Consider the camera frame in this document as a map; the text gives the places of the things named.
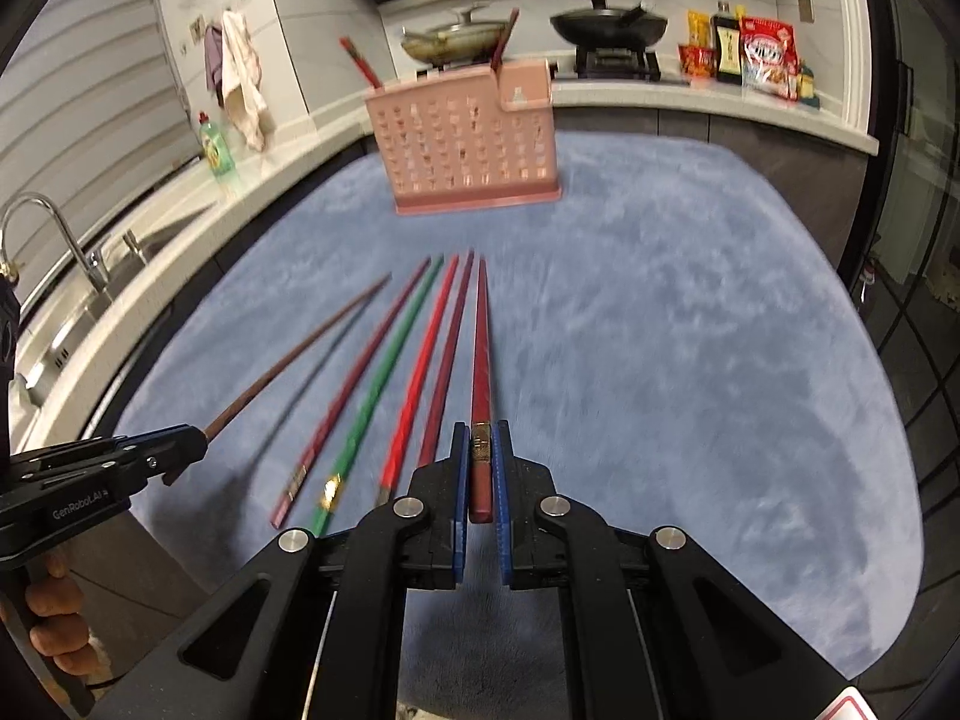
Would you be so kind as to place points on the dark red chopstick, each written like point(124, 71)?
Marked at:
point(480, 360)
point(504, 41)

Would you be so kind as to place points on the red cereal bag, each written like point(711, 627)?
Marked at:
point(769, 60)

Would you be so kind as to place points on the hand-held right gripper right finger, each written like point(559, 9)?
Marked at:
point(504, 495)

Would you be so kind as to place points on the white hanging towel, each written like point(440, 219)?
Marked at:
point(244, 82)

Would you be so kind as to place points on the tan lidded frying pan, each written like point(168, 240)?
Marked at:
point(454, 37)

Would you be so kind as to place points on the beige wall switch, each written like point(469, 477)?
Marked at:
point(805, 9)

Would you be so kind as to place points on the brown chopstick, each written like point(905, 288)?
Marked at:
point(294, 360)

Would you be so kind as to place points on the small green yellow container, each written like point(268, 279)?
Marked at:
point(805, 82)

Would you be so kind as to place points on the glass door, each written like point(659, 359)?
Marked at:
point(922, 202)

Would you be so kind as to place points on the green chopstick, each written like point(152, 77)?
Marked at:
point(382, 390)

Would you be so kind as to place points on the dark soy sauce bottle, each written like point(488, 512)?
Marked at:
point(727, 49)

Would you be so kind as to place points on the steel sink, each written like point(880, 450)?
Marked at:
point(105, 315)

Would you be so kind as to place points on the white card red border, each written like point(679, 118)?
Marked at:
point(847, 706)

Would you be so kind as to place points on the red food packet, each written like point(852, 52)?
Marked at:
point(697, 62)

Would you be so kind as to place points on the pink perforated utensil holder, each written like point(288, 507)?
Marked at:
point(465, 142)

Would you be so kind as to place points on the white window blinds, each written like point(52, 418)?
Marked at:
point(82, 105)

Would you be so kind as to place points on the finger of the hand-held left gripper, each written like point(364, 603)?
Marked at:
point(169, 454)
point(176, 431)

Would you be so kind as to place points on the yellow food packet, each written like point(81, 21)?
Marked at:
point(699, 28)

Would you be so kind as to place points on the blue plush blanket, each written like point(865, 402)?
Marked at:
point(675, 360)

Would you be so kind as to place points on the steel faucet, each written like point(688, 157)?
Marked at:
point(67, 229)

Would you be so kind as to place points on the purple hanging cloth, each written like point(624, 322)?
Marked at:
point(214, 60)

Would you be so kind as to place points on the black lidded wok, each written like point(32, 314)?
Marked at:
point(607, 22)

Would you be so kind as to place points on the maroon chopstick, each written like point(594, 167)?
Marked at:
point(448, 360)

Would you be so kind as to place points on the purple chopstick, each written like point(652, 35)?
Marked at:
point(354, 390)

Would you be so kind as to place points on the black gas stove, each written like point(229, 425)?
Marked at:
point(615, 64)

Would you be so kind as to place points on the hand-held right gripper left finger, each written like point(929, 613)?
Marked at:
point(459, 495)

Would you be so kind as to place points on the person's left hand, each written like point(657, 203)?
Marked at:
point(64, 615)

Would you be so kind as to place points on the green dish soap bottle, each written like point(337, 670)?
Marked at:
point(217, 150)

